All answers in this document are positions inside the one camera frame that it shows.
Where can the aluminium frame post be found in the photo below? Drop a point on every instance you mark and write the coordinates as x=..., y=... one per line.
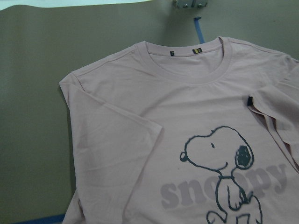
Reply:
x=187, y=4

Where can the pink Snoopy t-shirt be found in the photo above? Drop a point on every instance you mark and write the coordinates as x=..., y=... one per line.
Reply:
x=205, y=134

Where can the brown paper table cover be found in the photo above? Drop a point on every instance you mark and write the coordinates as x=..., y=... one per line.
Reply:
x=40, y=46

